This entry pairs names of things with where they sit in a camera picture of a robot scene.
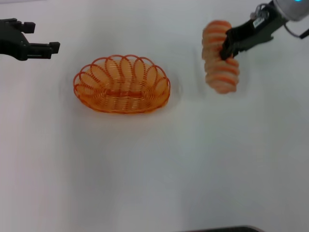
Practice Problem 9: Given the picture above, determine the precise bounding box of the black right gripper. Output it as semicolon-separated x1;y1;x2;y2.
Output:
219;6;289;61

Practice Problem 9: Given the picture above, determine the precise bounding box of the orange white striped bread loaf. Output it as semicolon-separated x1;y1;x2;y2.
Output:
201;20;240;94

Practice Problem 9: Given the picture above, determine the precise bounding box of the dark right arm cable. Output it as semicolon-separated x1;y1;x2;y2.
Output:
284;20;309;40

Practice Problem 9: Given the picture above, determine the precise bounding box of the orange wire basket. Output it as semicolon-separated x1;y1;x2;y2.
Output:
73;54;171;115

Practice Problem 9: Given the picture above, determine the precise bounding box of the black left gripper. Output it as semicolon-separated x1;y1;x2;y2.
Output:
0;18;61;62

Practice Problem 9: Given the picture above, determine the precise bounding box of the silver metal connector plug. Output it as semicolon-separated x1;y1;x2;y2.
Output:
250;3;270;19

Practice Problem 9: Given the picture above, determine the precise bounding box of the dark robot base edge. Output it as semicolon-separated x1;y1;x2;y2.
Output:
190;225;263;232

